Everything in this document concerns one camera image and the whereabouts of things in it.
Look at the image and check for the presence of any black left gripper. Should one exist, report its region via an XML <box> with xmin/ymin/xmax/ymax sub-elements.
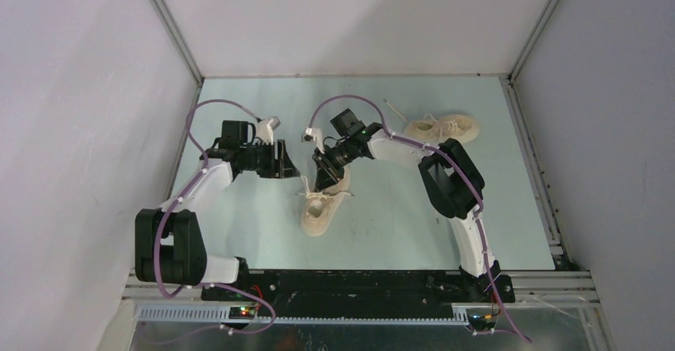
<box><xmin>240</xmin><ymin>139</ymin><xmax>299</xmax><ymax>179</ymax></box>

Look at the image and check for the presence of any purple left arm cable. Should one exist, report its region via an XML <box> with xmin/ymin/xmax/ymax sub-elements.
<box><xmin>134</xmin><ymin>99</ymin><xmax>278</xmax><ymax>347</ymax></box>

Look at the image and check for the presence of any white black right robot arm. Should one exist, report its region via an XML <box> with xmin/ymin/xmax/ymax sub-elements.
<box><xmin>302</xmin><ymin>109</ymin><xmax>497</xmax><ymax>302</ymax></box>

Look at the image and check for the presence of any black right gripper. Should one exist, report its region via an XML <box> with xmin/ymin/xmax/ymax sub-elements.
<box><xmin>313</xmin><ymin>138</ymin><xmax>357</xmax><ymax>193</ymax></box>

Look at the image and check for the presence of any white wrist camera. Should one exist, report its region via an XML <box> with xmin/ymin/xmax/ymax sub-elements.
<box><xmin>301</xmin><ymin>127</ymin><xmax>326</xmax><ymax>154</ymax></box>
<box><xmin>256</xmin><ymin>116</ymin><xmax>280</xmax><ymax>144</ymax></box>

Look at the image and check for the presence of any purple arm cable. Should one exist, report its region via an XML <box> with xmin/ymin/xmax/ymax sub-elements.
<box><xmin>134</xmin><ymin>99</ymin><xmax>278</xmax><ymax>347</ymax></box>
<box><xmin>307</xmin><ymin>94</ymin><xmax>533</xmax><ymax>345</ymax></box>

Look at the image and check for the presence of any beige sneaker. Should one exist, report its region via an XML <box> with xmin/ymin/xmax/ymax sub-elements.
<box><xmin>297</xmin><ymin>166</ymin><xmax>353</xmax><ymax>237</ymax></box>
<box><xmin>383</xmin><ymin>98</ymin><xmax>481</xmax><ymax>225</ymax></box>

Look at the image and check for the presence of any aluminium frame rail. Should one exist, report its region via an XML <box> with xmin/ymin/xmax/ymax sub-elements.
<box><xmin>123</xmin><ymin>270</ymin><xmax>600</xmax><ymax>328</ymax></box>

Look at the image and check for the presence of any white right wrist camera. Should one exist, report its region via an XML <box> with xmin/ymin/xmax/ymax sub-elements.
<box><xmin>301</xmin><ymin>127</ymin><xmax>326</xmax><ymax>154</ymax></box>

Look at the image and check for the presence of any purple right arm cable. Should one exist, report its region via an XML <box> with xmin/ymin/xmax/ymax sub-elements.
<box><xmin>307</xmin><ymin>94</ymin><xmax>533</xmax><ymax>345</ymax></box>

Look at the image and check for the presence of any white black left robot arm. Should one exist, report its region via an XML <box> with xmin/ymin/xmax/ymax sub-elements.
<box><xmin>135</xmin><ymin>116</ymin><xmax>299</xmax><ymax>301</ymax></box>

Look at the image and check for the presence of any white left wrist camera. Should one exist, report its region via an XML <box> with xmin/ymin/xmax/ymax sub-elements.
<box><xmin>256</xmin><ymin>116</ymin><xmax>280</xmax><ymax>144</ymax></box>

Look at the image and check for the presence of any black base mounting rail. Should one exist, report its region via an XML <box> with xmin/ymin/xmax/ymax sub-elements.
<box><xmin>202</xmin><ymin>269</ymin><xmax>516</xmax><ymax>319</ymax></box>

